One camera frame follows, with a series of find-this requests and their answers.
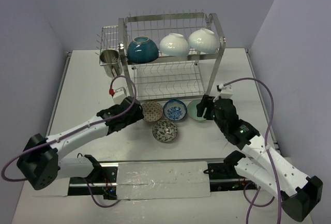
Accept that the pale green bowl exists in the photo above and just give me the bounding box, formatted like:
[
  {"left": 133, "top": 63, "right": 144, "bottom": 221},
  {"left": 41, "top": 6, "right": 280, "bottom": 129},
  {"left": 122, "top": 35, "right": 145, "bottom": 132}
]
[{"left": 187, "top": 99, "right": 206, "bottom": 122}]

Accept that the geometric patterned bowl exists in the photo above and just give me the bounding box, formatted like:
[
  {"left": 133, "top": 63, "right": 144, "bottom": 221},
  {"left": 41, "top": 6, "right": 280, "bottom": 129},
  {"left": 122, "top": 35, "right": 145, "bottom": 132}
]
[{"left": 142, "top": 101, "right": 163, "bottom": 122}]

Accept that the blue patterned bowl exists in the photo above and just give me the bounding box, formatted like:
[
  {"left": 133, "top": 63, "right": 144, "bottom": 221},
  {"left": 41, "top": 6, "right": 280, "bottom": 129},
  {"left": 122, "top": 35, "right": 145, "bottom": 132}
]
[{"left": 163, "top": 99, "right": 187, "bottom": 121}]

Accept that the floral patterned dark bowl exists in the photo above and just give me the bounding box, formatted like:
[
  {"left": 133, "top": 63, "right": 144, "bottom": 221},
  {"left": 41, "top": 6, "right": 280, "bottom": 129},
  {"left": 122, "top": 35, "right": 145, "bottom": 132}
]
[{"left": 152, "top": 120, "right": 178, "bottom": 143}]

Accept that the white bowl dark rim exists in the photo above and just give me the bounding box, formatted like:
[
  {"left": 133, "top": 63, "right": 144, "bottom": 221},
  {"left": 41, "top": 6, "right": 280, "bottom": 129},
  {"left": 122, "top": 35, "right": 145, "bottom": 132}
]
[{"left": 188, "top": 28, "right": 220, "bottom": 54}]

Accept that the white bowl top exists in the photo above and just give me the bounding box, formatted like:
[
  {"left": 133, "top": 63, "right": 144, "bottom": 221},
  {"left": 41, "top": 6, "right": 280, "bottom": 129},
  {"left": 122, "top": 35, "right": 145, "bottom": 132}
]
[{"left": 159, "top": 33, "right": 190, "bottom": 57}]

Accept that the teal bowl tan interior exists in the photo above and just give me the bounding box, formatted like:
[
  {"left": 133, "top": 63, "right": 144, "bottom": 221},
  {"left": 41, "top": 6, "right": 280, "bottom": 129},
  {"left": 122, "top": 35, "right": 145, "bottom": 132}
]
[{"left": 127, "top": 36, "right": 159, "bottom": 64}]

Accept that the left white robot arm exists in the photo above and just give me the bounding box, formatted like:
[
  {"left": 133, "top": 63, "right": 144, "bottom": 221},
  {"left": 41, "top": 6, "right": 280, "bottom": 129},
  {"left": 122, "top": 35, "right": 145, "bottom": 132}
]
[{"left": 17, "top": 97, "right": 144, "bottom": 190}]

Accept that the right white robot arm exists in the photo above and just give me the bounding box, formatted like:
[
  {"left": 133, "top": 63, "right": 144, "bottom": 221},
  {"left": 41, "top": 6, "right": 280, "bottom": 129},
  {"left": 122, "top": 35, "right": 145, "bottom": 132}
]
[{"left": 197, "top": 95, "right": 323, "bottom": 222}]

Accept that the steel two-tier dish rack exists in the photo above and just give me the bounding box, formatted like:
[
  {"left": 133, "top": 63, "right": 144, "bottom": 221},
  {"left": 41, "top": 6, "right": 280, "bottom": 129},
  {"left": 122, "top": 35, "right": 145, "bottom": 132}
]
[{"left": 116, "top": 11, "right": 225, "bottom": 101}]

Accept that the steel utensil cup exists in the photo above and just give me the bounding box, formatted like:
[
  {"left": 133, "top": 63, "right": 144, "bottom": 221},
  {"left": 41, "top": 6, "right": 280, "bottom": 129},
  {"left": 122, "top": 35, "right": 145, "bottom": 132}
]
[{"left": 99, "top": 49, "right": 123, "bottom": 78}]

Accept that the white taped board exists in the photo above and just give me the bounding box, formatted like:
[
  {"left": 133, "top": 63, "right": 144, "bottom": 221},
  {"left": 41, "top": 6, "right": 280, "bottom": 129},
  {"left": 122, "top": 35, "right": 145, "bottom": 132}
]
[{"left": 116, "top": 161, "right": 210, "bottom": 200}]

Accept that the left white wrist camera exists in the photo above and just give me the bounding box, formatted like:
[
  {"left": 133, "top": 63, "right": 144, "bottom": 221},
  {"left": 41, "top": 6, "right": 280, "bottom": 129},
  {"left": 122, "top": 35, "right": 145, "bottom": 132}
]
[{"left": 109, "top": 87, "right": 127, "bottom": 104}]

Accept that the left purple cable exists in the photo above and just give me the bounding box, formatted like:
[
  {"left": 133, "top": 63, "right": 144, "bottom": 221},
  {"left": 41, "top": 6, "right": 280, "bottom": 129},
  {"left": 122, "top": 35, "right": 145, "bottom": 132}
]
[{"left": 1, "top": 76, "right": 138, "bottom": 208}]

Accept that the purple cable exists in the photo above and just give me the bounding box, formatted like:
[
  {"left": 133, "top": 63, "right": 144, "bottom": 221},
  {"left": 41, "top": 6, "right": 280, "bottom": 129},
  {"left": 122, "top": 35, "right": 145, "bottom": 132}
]
[
  {"left": 1, "top": 76, "right": 138, "bottom": 208},
  {"left": 219, "top": 77, "right": 282, "bottom": 224}
]

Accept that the black mounting rail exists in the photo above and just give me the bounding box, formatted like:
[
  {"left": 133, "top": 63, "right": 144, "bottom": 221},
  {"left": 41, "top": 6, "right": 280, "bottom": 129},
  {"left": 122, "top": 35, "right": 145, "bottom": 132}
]
[{"left": 68, "top": 161, "right": 255, "bottom": 200}]

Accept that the wire side basket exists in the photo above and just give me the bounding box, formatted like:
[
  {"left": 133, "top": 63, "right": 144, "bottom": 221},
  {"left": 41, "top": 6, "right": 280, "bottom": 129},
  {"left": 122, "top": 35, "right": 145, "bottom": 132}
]
[{"left": 96, "top": 25, "right": 118, "bottom": 53}]

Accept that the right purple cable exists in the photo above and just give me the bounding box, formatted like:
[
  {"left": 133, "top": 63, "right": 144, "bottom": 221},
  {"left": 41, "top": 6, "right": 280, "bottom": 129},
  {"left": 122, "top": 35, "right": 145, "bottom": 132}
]
[{"left": 219, "top": 77, "right": 282, "bottom": 224}]

